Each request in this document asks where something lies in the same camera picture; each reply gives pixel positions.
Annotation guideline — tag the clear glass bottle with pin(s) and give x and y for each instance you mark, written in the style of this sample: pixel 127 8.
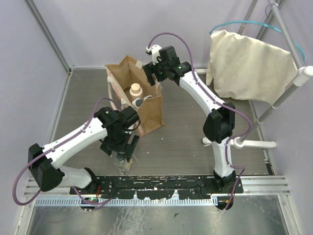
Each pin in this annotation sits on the clear glass bottle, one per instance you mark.
pixel 122 164

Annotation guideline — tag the brown paper bag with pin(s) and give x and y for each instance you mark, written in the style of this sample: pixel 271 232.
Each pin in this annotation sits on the brown paper bag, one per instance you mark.
pixel 120 77

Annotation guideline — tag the white rack foot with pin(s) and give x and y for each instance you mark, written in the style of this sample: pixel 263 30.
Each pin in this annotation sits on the white rack foot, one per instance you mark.
pixel 253 144

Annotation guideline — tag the white bottle black cap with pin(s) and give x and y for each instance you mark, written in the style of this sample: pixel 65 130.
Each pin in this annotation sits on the white bottle black cap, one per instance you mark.
pixel 149 96
pixel 137 103

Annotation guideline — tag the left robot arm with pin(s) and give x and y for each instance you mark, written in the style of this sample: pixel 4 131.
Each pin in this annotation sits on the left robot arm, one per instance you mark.
pixel 47 162

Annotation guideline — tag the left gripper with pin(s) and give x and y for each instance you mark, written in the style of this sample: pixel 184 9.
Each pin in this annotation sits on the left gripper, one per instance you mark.
pixel 120 149

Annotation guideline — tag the teal hanger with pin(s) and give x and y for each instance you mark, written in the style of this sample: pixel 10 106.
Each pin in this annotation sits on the teal hanger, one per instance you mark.
pixel 299 48

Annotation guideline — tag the cream canvas cloth bag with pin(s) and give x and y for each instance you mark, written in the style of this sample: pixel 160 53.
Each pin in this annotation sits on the cream canvas cloth bag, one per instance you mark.
pixel 244 68

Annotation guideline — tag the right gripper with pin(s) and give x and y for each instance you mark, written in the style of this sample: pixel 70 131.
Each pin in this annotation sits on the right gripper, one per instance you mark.
pixel 148 70

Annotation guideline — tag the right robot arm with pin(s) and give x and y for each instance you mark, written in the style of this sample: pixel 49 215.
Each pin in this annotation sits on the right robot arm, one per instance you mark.
pixel 220 116

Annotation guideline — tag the beige round bottle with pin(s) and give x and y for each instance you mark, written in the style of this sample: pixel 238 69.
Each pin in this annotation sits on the beige round bottle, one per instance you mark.
pixel 136 91

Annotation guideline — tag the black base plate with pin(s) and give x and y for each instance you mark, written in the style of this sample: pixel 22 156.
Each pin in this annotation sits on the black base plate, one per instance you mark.
pixel 157 187

